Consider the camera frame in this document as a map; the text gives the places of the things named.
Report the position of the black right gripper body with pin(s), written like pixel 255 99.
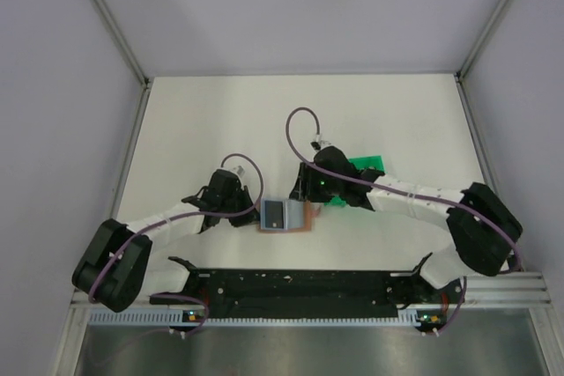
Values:
pixel 335 188

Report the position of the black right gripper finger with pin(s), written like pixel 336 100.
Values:
pixel 297 190
pixel 310 188

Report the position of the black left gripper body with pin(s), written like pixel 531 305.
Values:
pixel 234 202

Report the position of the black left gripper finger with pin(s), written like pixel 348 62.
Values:
pixel 243 221
pixel 248 203

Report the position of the green plastic card bin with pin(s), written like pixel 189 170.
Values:
pixel 361 163

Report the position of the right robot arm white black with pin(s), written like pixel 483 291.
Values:
pixel 482 229

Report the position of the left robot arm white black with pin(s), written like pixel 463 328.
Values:
pixel 120 265

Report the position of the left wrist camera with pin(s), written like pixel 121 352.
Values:
pixel 238 171

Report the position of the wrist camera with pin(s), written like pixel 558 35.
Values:
pixel 238 171
pixel 319 144

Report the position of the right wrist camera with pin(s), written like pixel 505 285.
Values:
pixel 319 144

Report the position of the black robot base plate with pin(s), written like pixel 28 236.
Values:
pixel 309 294

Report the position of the grey slotted cable duct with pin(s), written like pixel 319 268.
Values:
pixel 187 319

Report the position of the aluminium frame rail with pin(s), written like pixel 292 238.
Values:
pixel 514 288

